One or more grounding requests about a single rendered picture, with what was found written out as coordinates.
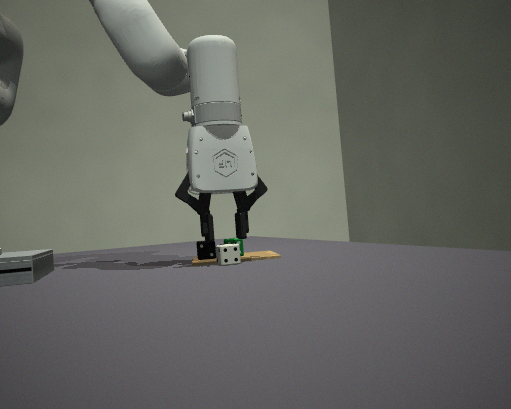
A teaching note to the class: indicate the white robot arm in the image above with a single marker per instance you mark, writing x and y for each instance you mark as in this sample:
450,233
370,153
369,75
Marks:
208,69

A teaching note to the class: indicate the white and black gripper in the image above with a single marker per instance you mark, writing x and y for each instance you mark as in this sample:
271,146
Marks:
223,162

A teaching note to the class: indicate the green die with white pips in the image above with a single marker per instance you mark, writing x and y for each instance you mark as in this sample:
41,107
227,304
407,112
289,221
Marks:
236,241

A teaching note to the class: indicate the tan flat mat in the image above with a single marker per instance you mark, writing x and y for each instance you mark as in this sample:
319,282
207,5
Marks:
260,255

